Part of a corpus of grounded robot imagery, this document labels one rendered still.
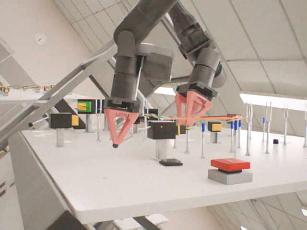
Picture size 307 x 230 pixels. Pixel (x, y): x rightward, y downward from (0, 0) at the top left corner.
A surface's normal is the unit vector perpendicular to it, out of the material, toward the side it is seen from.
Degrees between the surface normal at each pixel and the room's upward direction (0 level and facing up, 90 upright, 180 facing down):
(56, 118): 90
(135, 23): 136
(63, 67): 90
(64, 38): 90
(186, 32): 111
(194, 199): 90
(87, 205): 49
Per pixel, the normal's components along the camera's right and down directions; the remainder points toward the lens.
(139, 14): -0.18, 0.53
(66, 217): 0.43, 0.05
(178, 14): -0.32, -0.18
